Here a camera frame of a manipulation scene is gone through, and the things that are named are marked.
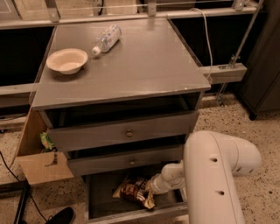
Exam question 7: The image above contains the grey wooden rail beam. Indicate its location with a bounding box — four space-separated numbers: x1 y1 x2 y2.
199 63 247 85

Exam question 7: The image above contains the white paper bowl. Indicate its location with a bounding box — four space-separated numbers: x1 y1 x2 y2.
46 48 88 74

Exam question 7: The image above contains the green snack bag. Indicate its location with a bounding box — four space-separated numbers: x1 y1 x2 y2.
40 132 55 151

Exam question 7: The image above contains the metal diagonal rod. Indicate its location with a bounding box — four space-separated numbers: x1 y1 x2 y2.
216 0 264 107

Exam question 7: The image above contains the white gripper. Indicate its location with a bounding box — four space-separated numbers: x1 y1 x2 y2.
150 174 169 194

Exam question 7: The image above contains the clear plastic water bottle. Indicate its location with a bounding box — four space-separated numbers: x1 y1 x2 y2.
92 24 122 55

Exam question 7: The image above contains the brown cardboard box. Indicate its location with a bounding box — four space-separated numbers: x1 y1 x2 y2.
16 109 74 185

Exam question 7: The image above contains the grey top drawer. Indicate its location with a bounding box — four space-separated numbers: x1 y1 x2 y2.
43 111 199 151

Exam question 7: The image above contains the grey bottom drawer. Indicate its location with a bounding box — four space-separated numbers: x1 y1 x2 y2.
85 164 188 224

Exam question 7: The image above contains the black shoe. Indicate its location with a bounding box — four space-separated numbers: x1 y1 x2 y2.
45 207 74 224

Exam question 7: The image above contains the white hanging cable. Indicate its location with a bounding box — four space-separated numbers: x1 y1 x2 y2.
190 7 214 83

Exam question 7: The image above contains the grey middle drawer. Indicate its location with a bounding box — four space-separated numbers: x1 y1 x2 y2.
67 143 183 176

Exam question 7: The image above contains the black floor cable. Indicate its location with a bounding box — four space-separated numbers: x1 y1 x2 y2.
0 150 49 223

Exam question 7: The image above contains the brown chip bag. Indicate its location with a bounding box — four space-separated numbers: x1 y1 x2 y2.
113 175 155 209

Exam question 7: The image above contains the grey drawer cabinet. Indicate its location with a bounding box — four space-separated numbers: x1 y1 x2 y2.
31 17 212 224

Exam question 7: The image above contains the dark side cabinet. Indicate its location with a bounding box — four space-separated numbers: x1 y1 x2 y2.
235 0 280 120

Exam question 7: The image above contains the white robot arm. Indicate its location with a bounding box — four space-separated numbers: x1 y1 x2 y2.
150 130 262 224

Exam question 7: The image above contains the grey drawer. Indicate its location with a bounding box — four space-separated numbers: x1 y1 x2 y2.
85 164 188 224
43 111 199 151
67 143 183 176

